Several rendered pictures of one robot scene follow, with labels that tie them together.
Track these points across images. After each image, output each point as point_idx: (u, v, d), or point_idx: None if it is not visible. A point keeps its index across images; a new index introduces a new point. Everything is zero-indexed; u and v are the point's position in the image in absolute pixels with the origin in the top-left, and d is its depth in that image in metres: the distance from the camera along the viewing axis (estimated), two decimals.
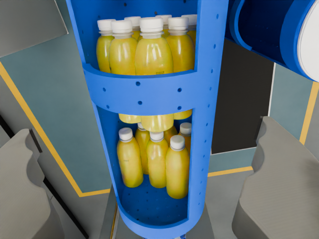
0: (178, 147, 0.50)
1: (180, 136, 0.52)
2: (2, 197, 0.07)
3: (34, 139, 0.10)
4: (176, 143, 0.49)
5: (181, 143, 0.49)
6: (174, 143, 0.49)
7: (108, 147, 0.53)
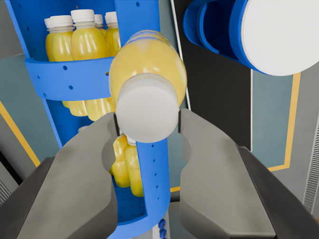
0: (134, 141, 0.50)
1: None
2: (79, 170, 0.08)
3: (116, 123, 0.12)
4: None
5: None
6: (130, 137, 0.50)
7: None
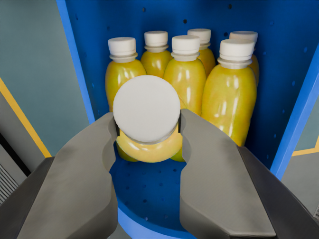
0: (242, 55, 0.22)
1: (241, 40, 0.24)
2: (79, 170, 0.08)
3: (116, 123, 0.12)
4: (239, 44, 0.21)
5: (250, 45, 0.22)
6: (235, 46, 0.22)
7: (86, 65, 0.25)
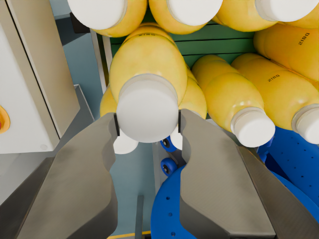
0: None
1: None
2: (79, 170, 0.08)
3: (116, 123, 0.12)
4: None
5: None
6: None
7: None
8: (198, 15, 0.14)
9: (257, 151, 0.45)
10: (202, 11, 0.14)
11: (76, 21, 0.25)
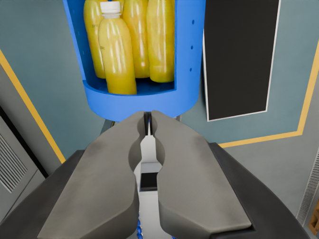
0: None
1: None
2: (106, 166, 0.08)
3: (145, 122, 0.12)
4: None
5: None
6: None
7: None
8: None
9: None
10: None
11: None
